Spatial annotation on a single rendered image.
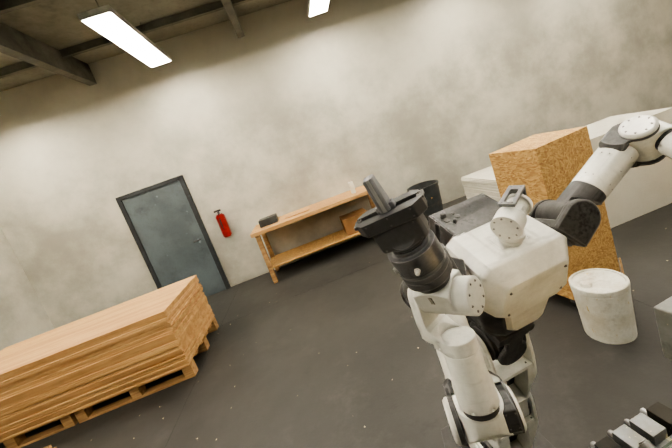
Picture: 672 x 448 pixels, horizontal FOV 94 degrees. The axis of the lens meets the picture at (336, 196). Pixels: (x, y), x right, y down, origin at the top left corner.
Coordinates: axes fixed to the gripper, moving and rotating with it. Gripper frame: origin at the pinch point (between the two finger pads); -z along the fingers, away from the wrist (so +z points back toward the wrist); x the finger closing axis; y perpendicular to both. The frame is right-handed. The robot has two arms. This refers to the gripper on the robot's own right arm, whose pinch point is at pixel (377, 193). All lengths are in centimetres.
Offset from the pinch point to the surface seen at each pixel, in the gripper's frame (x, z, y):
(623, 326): 45, 191, -120
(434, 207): -70, 219, -419
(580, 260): 46, 178, -169
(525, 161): 43, 96, -186
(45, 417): -431, 81, -64
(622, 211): 115, 240, -286
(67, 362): -388, 49, -92
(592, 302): 37, 172, -126
